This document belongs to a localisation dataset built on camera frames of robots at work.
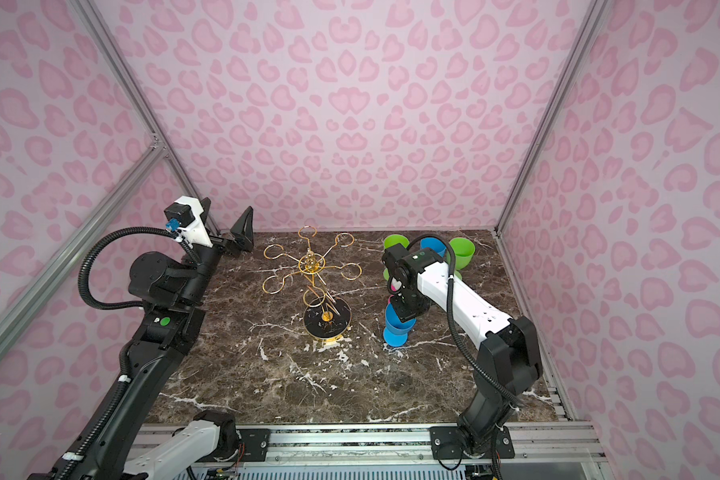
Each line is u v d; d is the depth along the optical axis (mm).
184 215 469
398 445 750
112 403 406
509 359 437
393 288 754
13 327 543
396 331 764
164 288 461
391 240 959
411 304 714
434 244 978
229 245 542
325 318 946
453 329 450
